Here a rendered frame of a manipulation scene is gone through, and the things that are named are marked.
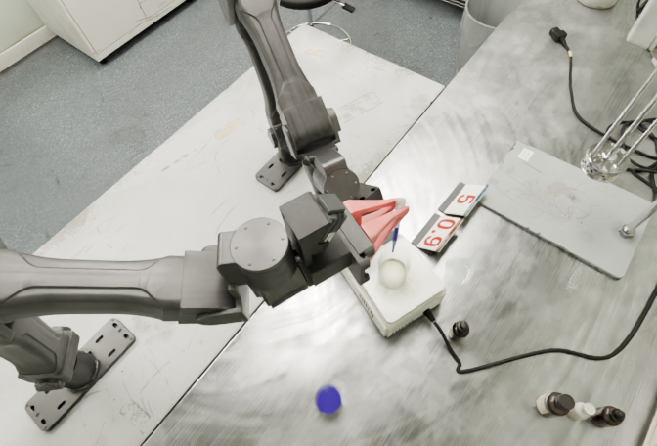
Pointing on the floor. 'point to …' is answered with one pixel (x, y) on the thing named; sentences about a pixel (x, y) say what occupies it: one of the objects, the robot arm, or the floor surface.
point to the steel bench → (604, 319)
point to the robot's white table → (203, 230)
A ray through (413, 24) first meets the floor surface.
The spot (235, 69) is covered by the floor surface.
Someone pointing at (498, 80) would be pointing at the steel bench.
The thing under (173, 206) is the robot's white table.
